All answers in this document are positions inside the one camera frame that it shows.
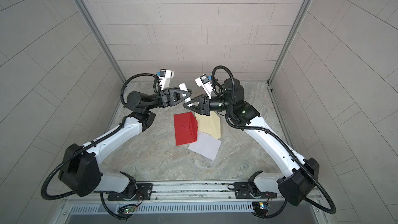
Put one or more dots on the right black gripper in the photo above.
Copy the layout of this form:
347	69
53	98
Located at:
207	106

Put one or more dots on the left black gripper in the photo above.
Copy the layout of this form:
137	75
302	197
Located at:
166	99

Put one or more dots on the white glue stick tube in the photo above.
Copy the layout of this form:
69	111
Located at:
184	88

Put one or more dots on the red envelope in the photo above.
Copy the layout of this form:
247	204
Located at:
186	128

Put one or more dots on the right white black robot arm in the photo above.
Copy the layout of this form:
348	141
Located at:
299	179

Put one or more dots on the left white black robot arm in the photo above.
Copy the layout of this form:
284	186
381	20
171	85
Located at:
80	171

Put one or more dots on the cream yellow envelope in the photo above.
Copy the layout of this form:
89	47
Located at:
210	125

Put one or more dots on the white flat paper sheet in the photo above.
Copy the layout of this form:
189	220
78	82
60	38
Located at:
206	145

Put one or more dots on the right small circuit board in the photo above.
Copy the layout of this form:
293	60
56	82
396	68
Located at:
261	208

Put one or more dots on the small circuit board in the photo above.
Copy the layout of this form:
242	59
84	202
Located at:
128	209
261	208

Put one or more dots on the left small circuit board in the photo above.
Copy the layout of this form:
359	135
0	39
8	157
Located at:
128	209

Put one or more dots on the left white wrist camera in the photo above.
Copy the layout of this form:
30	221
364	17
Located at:
165	76

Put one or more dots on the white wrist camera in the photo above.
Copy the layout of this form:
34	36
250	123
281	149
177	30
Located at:
165	76
204	81

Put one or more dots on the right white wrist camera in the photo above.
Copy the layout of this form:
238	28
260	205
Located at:
204	81

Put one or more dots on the aluminium rail frame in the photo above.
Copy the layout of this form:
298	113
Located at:
166	191

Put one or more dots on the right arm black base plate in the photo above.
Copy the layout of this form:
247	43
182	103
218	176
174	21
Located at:
246	190

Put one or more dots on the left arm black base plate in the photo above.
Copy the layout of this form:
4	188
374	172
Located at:
133	192

